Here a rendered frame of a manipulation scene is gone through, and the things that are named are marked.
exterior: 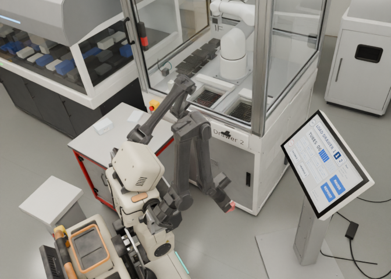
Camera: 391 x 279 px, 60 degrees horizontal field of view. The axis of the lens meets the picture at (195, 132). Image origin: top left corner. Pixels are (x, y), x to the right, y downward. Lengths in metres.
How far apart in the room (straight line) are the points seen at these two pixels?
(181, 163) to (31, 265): 2.02
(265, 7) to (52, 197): 1.68
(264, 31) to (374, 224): 1.90
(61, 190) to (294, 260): 1.69
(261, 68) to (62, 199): 1.44
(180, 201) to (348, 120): 2.72
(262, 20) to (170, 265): 1.63
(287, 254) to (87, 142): 1.69
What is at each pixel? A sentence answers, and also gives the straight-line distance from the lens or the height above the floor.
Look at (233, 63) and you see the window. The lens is 1.93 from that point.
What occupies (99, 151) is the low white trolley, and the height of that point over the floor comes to 0.76.
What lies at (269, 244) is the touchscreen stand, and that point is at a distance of 2.73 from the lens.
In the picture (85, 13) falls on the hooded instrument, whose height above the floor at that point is 1.52.
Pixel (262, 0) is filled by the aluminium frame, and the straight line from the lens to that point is 1.67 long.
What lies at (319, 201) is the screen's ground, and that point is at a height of 1.00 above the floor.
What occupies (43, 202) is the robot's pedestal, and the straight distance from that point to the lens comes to 2.34.
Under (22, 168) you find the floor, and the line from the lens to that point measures 3.85.
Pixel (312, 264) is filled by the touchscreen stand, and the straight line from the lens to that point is 2.70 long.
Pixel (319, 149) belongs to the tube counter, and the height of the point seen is 1.11.
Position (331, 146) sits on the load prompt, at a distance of 1.84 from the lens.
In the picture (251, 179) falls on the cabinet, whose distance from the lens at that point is 2.50.
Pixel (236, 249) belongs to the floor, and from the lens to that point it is 2.74.
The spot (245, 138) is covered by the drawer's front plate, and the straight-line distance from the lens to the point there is 2.18.
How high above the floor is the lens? 2.42
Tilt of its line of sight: 43 degrees down
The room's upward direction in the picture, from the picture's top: 7 degrees counter-clockwise
